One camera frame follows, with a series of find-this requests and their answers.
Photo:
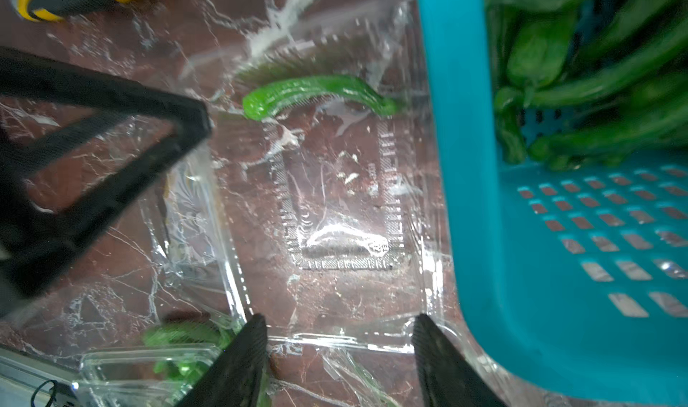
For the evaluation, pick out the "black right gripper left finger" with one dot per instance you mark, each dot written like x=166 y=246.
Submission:
x=235 y=379

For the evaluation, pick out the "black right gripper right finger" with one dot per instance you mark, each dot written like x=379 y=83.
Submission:
x=445 y=378

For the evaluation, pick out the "clear clamshell pepper container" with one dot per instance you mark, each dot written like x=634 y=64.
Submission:
x=321 y=217
x=171 y=359

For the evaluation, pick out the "green peppers in basket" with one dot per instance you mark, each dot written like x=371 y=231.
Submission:
x=587 y=81

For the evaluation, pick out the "teal perforated plastic basket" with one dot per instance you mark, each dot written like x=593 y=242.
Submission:
x=573 y=281

